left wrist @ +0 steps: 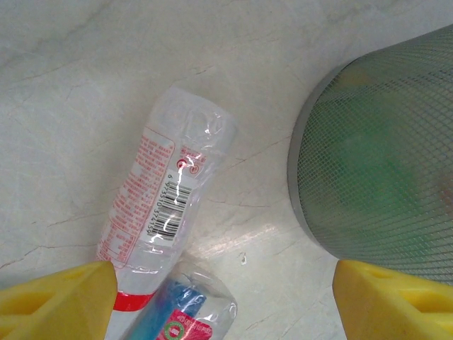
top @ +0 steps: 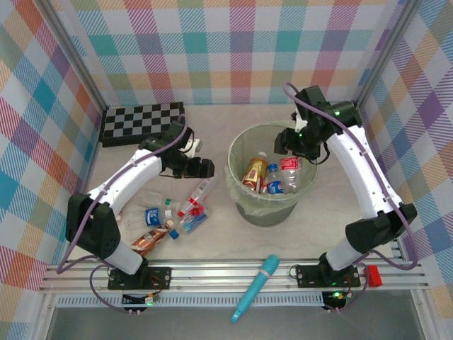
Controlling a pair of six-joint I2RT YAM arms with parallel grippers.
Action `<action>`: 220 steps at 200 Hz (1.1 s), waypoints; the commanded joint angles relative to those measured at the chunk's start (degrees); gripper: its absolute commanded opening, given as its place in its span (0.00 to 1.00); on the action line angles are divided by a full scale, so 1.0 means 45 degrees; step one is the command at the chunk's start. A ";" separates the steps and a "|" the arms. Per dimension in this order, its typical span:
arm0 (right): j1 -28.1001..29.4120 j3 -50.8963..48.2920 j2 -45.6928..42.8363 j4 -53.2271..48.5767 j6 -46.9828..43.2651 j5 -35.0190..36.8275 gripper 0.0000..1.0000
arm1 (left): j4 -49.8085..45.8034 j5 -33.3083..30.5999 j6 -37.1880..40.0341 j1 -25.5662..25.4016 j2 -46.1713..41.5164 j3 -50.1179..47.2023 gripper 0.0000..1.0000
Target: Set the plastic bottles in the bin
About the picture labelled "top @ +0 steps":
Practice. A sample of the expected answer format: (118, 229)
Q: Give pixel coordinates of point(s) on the frosted bottle red-white label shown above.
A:
(198, 193)

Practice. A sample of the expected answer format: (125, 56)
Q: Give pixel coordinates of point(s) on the clear bottle blue label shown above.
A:
(152, 216)

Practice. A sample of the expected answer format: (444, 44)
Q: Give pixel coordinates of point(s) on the clear bottle blue-red label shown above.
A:
(193, 221)

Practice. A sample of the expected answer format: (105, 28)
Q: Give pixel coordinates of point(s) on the red gold label bottle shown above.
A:
(253, 171)

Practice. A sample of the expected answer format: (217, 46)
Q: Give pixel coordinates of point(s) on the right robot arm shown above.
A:
(357, 170)

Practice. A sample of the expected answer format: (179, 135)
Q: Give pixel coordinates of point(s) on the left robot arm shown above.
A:
(120, 180)

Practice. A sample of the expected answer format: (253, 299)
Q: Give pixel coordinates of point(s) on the translucent green bin liner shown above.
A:
(237, 191)

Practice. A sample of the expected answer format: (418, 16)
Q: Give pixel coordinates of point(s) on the grey mesh bin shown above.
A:
(269, 217)

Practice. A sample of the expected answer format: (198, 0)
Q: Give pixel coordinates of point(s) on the black framed checkerboard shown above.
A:
(141, 122)

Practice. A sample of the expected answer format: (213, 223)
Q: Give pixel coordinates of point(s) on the left black controller board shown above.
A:
(134, 300)

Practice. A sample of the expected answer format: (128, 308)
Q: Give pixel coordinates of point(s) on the black controller board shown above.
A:
(134, 300)
(334, 300)

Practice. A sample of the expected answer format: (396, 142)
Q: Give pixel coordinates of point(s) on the teal marker pen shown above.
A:
(262, 280)

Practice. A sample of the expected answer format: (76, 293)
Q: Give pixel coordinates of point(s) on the red block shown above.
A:
(374, 276)

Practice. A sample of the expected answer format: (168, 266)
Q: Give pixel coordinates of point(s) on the right black controller board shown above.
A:
(334, 300)

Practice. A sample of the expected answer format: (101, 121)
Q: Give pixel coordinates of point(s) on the right aluminium frame post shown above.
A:
(384, 53)

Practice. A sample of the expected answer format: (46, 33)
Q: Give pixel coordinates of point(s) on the aluminium frame post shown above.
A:
(76, 60)
(384, 53)

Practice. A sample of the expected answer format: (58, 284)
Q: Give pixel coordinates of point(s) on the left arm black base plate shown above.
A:
(159, 278)

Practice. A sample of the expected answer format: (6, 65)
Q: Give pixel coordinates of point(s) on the aluminium mounting rail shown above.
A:
(219, 280)

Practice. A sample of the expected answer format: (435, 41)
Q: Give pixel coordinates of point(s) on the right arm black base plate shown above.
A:
(308, 276)

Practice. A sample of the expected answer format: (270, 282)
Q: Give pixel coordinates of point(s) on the left aluminium frame post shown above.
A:
(76, 60)

